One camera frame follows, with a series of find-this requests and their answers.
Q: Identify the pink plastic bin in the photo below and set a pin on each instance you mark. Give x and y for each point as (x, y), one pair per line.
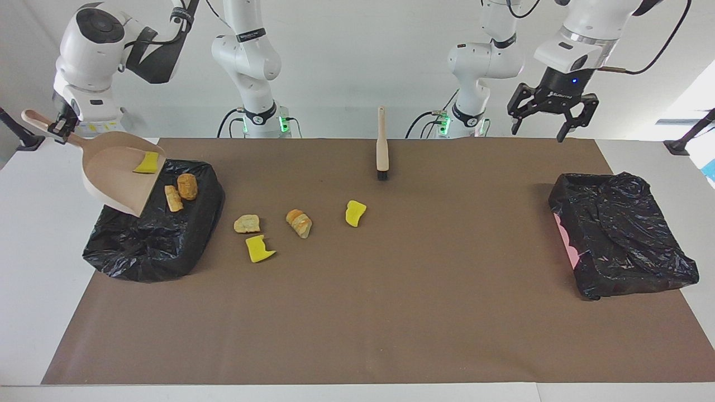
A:
(564, 240)

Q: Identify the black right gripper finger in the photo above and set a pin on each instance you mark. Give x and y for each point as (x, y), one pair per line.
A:
(69, 131)
(55, 128)

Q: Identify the light blue box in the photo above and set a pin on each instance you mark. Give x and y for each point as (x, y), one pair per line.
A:
(711, 170)

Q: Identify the sliced crusty bread piece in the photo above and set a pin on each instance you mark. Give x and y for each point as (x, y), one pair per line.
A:
(300, 223)
(174, 199)

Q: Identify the brown paper table mat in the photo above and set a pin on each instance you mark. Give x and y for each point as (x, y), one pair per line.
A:
(357, 357)

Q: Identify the beige plastic dustpan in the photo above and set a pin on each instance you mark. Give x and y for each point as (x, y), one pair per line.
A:
(111, 178)

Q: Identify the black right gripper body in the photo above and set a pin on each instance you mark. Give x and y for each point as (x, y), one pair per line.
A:
(67, 110)

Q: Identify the yellow and green sponge piece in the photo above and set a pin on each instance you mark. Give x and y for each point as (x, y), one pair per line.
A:
(146, 163)
(355, 215)

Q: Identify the black plastic trash bag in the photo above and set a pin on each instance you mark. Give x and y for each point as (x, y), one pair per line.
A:
(620, 234)
(145, 240)

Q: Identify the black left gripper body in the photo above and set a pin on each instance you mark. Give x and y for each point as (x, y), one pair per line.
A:
(564, 89)

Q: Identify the white boxes with yellow labels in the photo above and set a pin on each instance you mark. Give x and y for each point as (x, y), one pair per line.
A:
(103, 129)

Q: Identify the notched yellow sponge piece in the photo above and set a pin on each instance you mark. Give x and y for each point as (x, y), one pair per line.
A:
(257, 250)

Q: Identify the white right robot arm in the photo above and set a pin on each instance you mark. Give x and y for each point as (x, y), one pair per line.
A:
(89, 50)

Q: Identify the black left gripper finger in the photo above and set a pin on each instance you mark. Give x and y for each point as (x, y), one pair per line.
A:
(586, 110)
(525, 103)

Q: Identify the pale bread chunk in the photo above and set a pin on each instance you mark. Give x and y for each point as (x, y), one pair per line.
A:
(246, 224)

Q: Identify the brown round bread roll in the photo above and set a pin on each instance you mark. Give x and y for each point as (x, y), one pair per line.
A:
(187, 187)

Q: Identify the beige hand brush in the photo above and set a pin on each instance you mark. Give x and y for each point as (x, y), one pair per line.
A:
(382, 156)

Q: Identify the black camera stand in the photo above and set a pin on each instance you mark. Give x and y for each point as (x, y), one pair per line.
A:
(678, 147)
(31, 144)

